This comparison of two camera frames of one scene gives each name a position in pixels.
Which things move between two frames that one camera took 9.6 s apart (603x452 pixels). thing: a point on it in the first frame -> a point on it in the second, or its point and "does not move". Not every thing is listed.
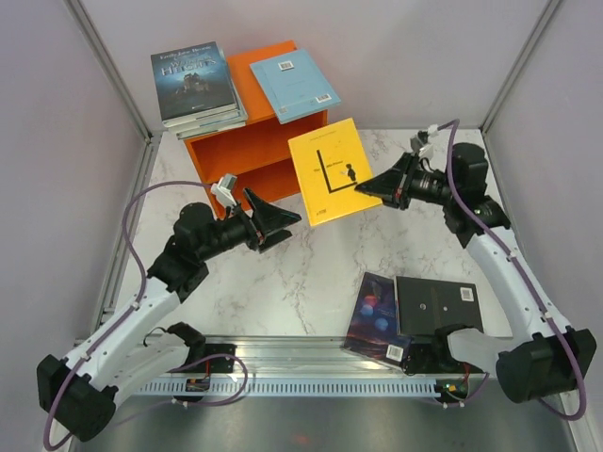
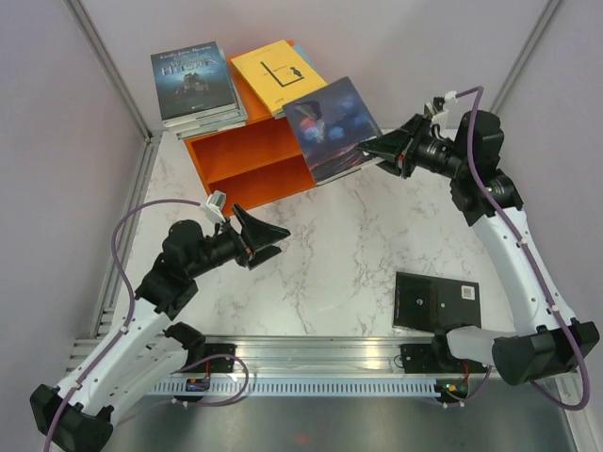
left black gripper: [266, 218] -> [255, 233]
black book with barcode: [423, 305] does not move
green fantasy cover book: [187, 134] does not move
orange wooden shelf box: [257, 155] does not move
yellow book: [330, 163] -> [279, 72]
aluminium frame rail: [267, 358] does not move
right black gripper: [393, 185] -> [402, 143]
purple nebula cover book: [375, 330] -> [330, 125]
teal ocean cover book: [236, 116] -> [192, 83]
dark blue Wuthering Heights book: [193, 84] does not move
